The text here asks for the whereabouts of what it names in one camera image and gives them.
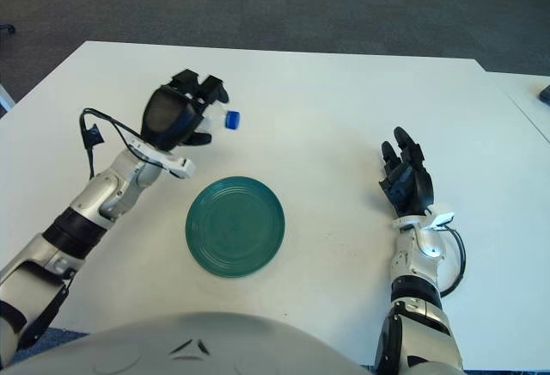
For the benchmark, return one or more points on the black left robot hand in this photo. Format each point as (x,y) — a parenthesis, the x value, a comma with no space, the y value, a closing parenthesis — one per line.
(165,117)

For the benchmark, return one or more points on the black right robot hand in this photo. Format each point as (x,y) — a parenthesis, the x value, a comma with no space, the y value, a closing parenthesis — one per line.
(412,186)

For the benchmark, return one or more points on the clear plastic bottle blue cap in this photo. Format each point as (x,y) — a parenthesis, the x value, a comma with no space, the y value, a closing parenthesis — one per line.
(217,120)

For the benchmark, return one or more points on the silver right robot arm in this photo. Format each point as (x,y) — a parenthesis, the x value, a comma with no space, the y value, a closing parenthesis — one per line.
(425,246)

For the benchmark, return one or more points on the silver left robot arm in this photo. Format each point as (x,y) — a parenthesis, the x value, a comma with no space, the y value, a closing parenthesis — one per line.
(103,194)

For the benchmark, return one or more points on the green round plate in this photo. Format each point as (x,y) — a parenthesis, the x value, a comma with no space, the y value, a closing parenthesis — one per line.
(236,229)

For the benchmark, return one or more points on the white adjacent table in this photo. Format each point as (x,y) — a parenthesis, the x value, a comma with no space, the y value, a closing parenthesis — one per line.
(524,91)

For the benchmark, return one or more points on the dark object on adjacent table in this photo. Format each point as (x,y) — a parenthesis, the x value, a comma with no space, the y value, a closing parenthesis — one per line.
(545,94)

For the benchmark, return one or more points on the white desk with leg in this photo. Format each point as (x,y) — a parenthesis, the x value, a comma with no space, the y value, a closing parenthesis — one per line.
(5,95)

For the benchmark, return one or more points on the black office chair base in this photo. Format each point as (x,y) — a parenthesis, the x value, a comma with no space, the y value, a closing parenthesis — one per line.
(7,28)

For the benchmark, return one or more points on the grey robot torso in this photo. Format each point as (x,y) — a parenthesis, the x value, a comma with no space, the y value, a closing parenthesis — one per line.
(193,349)

